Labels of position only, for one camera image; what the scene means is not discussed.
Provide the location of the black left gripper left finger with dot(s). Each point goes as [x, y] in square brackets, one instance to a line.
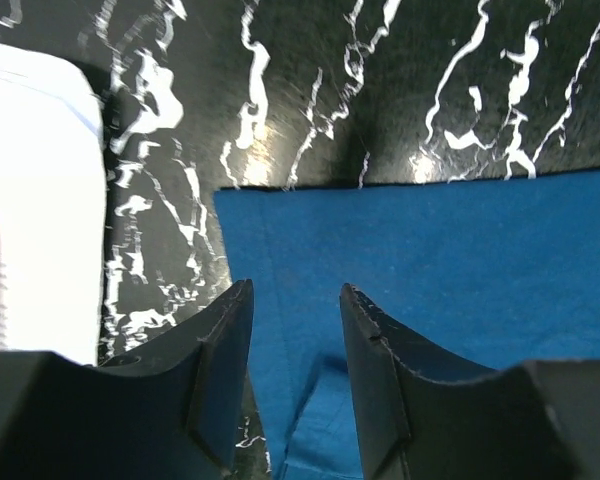
[167, 409]

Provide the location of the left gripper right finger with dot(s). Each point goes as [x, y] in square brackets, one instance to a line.
[423, 412]

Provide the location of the navy blue t shirt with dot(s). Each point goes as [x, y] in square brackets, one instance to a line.
[495, 271]

